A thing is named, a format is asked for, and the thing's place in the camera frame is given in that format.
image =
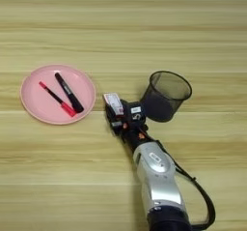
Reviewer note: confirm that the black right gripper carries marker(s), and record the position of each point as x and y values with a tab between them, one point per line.
135	136

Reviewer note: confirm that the small red white box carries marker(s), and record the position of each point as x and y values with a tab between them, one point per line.
113	101

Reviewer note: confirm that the black mesh pen cup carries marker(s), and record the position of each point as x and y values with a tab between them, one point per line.
159	107

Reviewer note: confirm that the pink round plate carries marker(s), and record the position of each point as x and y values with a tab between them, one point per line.
38	104

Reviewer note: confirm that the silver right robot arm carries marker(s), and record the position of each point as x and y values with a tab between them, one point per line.
157	177

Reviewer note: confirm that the black box with white label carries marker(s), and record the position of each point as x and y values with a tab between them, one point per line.
136	110

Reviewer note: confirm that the black marker pen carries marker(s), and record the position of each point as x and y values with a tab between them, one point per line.
68	92

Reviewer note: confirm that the red pen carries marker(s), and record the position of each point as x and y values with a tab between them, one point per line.
56	98

